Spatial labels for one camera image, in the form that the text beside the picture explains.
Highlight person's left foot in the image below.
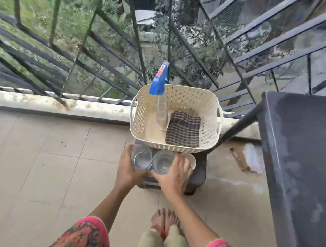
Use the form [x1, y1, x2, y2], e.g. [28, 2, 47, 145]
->
[150, 207, 167, 241]

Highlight person's right foot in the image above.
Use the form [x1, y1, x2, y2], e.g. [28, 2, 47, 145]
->
[165, 209, 182, 229]

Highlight dark plastic stool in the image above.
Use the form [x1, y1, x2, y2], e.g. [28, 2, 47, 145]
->
[133, 138, 208, 197]

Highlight clear spray bottle blue trigger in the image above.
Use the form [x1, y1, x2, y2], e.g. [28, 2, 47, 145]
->
[147, 60, 172, 132]

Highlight brown cardboard piece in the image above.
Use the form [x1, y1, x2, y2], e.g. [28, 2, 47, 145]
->
[228, 147, 252, 173]

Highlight person's right forearm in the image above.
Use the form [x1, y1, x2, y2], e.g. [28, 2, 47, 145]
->
[157, 191, 222, 247]

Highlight light green trousers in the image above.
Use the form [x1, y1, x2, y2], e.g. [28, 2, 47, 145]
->
[135, 223, 195, 247]

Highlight person's left hand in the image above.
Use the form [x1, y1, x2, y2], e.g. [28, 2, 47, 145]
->
[114, 144, 152, 191]

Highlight dark grey table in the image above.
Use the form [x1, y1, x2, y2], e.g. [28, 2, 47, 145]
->
[251, 90, 326, 247]

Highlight small white bowl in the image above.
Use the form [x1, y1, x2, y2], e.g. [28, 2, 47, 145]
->
[179, 152, 197, 171]

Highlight clear drinking glass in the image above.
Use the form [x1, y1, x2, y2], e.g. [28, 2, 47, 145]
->
[151, 149, 176, 176]
[129, 142, 154, 172]

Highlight black metal balcony railing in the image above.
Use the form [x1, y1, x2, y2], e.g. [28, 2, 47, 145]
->
[0, 0, 326, 124]

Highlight dark striped folded cloth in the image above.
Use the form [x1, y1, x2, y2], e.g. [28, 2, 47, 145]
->
[165, 110, 202, 148]

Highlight person's left forearm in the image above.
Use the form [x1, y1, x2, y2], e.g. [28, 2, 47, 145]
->
[87, 181, 137, 234]

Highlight person's right hand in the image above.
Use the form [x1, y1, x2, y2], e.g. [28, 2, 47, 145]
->
[149, 153, 194, 200]

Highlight person's foot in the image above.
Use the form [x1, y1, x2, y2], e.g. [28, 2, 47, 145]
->
[150, 207, 167, 241]
[165, 209, 182, 229]

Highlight pink patterned left sleeve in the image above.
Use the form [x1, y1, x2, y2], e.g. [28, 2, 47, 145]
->
[48, 214, 112, 247]

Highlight cream perforated plastic basket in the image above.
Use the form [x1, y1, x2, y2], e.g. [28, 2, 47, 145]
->
[128, 82, 225, 155]

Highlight white plastic wrapper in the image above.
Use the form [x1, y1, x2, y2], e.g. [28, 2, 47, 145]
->
[241, 143, 267, 174]

